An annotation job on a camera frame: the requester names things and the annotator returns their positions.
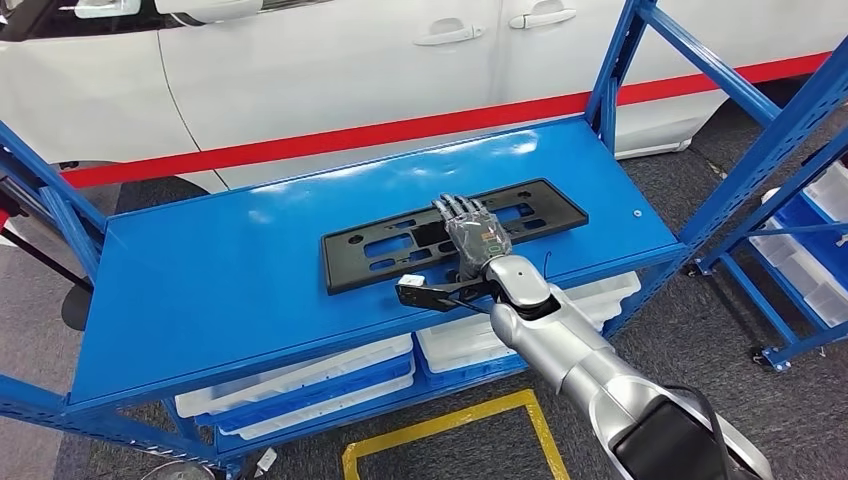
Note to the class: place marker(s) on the yellow floor tape square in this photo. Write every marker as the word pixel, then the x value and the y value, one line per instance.
pixel 437 424

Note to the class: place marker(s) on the blue plastic bin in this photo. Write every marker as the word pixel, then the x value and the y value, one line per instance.
pixel 818 232

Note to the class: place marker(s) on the black camera bracket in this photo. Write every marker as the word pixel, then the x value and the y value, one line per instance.
pixel 430 299

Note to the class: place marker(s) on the red barrier belt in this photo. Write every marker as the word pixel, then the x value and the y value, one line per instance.
pixel 331 140
pixel 4 220

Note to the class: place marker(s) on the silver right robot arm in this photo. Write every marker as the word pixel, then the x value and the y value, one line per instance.
pixel 563 344

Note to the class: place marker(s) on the black stanchion post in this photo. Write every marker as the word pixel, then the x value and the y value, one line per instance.
pixel 78 311

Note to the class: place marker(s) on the white paper tag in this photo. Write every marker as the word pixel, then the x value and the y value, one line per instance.
pixel 266 460

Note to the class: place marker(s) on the white car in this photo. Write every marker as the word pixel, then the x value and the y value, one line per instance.
pixel 298 73

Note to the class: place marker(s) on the blue metal shelf rack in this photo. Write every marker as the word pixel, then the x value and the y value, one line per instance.
pixel 758 299
pixel 232 298

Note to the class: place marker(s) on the white plastic bin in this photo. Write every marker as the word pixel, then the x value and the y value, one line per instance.
pixel 795 278
pixel 831 192

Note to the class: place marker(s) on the black plastic panel part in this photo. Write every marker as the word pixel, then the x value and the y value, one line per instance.
pixel 338 275

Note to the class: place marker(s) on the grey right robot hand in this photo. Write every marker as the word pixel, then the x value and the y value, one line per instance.
pixel 477 235

